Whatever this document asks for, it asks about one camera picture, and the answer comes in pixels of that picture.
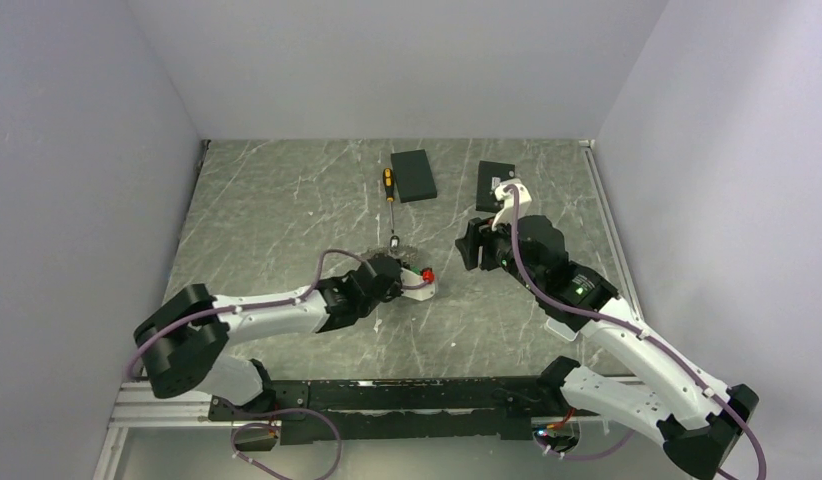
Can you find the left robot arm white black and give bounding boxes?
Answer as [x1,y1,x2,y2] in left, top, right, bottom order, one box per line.
[127,254,436,420]

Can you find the yellow black screwdriver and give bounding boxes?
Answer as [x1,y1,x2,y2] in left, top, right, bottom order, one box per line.
[382,168,395,234]

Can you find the black box with label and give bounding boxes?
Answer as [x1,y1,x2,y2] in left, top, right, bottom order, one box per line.
[475,161,516,213]

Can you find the black box left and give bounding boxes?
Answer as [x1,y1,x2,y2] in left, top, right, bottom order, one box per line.
[391,149,438,203]

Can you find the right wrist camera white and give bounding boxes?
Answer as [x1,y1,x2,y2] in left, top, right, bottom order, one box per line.
[490,178,532,230]

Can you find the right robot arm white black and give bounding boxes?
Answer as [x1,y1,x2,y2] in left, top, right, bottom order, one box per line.
[455,215,759,479]

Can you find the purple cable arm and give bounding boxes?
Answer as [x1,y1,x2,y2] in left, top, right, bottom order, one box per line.
[503,184,768,480]
[124,248,432,480]

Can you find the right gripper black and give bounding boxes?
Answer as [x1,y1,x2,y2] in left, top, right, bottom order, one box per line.
[455,207,543,295]

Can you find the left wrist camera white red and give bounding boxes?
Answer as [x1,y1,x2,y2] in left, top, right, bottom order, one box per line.
[400,268,437,302]

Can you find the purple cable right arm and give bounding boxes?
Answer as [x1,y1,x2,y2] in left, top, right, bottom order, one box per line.
[503,184,768,480]

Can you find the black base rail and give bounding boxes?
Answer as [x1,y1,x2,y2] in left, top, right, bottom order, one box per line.
[208,376,601,446]

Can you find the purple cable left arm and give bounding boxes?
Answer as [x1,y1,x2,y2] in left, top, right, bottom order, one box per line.
[124,248,432,480]

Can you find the white grey tablet device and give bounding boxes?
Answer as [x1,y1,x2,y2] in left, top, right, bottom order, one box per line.
[544,318,577,342]

